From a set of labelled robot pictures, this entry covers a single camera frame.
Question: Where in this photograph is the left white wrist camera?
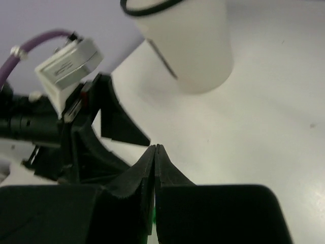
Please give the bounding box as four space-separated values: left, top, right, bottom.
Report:
35 38 103 118

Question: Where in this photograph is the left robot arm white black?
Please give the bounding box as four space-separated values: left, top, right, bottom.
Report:
1 73 150 184

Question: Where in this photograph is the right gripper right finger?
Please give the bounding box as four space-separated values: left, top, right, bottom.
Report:
154 145 293 243

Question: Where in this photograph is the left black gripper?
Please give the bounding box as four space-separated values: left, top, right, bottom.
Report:
32 74 150 184

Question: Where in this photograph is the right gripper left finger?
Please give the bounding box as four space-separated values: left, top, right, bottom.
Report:
1 146 155 243

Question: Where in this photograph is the white translucent bin black rim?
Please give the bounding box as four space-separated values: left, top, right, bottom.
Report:
120 1 234 93

